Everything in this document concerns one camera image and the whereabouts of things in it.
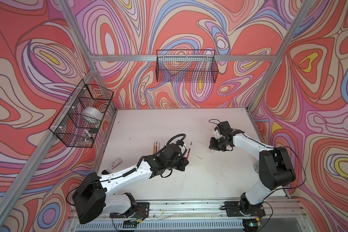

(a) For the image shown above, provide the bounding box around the black wire basket wall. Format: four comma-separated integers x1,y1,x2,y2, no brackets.
49,80,114,148
156,48,219,83

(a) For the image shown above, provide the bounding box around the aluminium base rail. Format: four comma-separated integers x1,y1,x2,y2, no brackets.
67,199,274,232

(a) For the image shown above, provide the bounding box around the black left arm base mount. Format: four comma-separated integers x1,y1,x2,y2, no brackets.
110,192,150,220

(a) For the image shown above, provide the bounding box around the black wire basket left wall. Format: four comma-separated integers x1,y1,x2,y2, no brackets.
49,80,114,148

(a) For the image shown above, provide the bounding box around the black wire basket back wall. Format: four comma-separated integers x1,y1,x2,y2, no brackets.
156,48,219,83

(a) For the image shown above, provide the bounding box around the white tape roll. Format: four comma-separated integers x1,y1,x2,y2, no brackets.
81,106,103,124

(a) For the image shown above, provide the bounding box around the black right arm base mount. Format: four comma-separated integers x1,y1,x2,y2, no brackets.
219,193,266,218

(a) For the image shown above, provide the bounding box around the small white red card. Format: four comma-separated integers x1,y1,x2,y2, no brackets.
110,158,122,169

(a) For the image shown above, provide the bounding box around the red capped knife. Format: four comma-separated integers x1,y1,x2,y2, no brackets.
187,142,192,160

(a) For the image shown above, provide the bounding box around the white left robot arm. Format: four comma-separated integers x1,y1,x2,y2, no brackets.
71,142,188,224

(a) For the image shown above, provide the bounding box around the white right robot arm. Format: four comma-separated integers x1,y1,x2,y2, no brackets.
209,121,296,207

